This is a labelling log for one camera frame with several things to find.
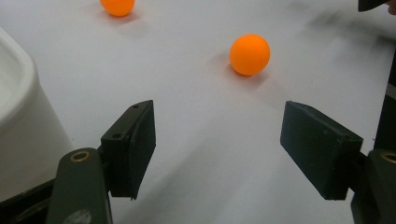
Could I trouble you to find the orange table tennis ball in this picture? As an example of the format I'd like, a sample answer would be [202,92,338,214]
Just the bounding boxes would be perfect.
[229,33,272,77]
[99,0,136,18]

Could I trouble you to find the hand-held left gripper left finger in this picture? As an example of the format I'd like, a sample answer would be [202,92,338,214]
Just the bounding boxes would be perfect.
[100,99,157,201]

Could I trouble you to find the white plastic container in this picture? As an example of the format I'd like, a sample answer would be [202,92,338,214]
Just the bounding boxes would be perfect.
[0,26,75,203]

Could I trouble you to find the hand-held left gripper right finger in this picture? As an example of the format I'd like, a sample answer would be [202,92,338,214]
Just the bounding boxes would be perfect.
[279,100,364,201]

